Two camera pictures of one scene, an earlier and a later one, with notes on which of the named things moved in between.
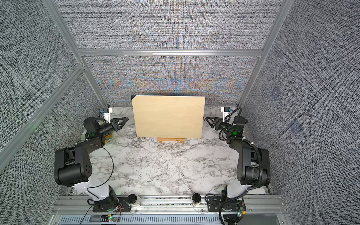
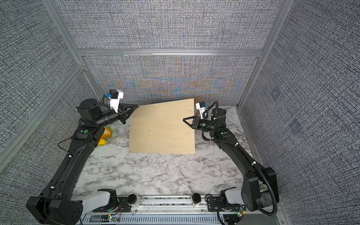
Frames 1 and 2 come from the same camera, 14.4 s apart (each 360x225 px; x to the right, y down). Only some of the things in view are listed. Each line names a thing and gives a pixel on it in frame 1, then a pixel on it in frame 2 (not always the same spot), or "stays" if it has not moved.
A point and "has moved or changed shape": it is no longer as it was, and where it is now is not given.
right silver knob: (196, 199) stays
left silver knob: (134, 199) stays
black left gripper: (118, 126) -> (125, 114)
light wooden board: (167, 116) has moved or changed shape
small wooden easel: (161, 139) -> (196, 100)
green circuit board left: (111, 219) stays
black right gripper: (215, 122) -> (197, 123)
